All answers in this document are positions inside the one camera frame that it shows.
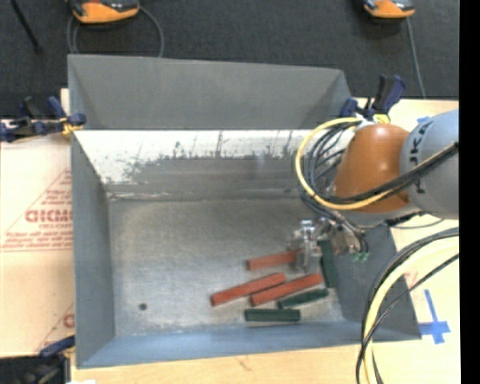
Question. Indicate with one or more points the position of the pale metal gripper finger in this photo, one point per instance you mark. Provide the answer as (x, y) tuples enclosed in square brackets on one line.
[(308, 229), (307, 257)]

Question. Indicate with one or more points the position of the red-brown flat block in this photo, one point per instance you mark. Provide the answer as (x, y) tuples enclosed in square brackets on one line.
[(248, 289), (270, 261), (286, 289)]

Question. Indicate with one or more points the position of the grey metal bin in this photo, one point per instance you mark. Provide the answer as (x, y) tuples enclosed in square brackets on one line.
[(176, 246)]

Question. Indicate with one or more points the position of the brown cardboard board red print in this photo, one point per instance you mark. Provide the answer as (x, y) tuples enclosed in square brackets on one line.
[(34, 198)]

